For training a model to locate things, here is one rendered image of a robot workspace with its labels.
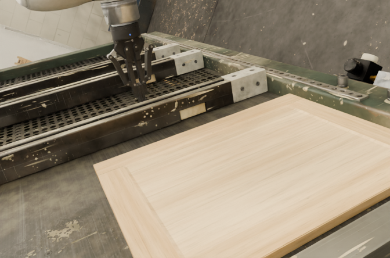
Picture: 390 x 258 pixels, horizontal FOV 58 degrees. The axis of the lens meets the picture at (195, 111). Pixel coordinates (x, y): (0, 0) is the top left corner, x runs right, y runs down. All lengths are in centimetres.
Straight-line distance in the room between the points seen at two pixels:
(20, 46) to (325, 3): 324
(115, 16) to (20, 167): 42
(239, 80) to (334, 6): 139
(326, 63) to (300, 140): 145
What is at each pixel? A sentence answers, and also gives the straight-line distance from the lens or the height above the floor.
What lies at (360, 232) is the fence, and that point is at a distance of 53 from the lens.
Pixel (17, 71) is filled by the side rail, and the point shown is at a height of 151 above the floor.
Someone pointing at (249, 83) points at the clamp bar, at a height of 96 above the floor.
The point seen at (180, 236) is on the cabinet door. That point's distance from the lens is 57.
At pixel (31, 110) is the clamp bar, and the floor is 147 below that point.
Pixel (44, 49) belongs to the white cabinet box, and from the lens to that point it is 440.
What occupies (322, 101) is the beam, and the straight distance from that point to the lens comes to 94.
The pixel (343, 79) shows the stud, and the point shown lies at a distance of 95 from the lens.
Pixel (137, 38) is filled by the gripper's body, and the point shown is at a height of 131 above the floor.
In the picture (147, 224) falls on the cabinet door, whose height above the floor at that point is 133.
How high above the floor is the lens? 160
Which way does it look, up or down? 30 degrees down
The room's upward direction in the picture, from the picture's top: 74 degrees counter-clockwise
